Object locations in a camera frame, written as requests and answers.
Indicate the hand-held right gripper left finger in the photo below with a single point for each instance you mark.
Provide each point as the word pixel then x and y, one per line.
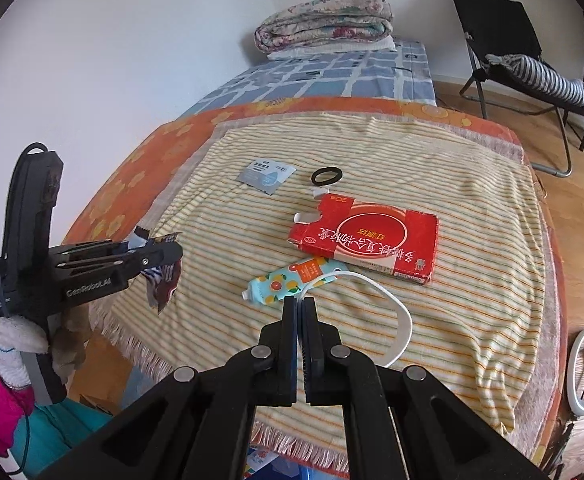
pixel 289 350

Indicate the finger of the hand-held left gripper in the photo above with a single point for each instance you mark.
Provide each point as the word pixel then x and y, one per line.
pixel 97 250
pixel 152 259

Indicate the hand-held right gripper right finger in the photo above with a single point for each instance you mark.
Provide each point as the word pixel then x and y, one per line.
pixel 314 350

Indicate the blue foil wrapper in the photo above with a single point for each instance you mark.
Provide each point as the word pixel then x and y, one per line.
pixel 164 285

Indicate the fruit print tube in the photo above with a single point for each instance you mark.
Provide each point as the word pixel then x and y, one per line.
pixel 282 282

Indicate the red cardboard box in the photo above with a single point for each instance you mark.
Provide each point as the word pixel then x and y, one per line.
pixel 372 240

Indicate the grey sachet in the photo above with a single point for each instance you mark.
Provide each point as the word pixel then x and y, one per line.
pixel 264 175

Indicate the white paper scrap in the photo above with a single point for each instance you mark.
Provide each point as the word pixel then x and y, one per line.
pixel 318 191

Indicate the person's left hand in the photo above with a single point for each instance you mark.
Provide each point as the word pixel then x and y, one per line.
pixel 72 345

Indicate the yellow striped blanket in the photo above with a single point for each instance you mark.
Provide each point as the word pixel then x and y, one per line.
pixel 222 240

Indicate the brown cardboard box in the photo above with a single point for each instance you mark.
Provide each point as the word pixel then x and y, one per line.
pixel 102 365

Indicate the person's teal garment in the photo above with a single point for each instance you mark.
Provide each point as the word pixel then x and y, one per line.
pixel 57 435

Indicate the yellow striped cloth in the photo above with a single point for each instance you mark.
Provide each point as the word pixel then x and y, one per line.
pixel 539 385

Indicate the blue checked bed sheet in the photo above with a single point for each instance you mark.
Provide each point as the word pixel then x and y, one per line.
pixel 322 75

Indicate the folded floral quilt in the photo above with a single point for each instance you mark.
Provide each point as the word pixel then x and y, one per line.
pixel 322 20

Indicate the black white striped cushion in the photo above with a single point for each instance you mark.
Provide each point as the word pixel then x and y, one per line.
pixel 542 77

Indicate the black folding chair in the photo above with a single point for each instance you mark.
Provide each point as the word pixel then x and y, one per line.
pixel 497 20

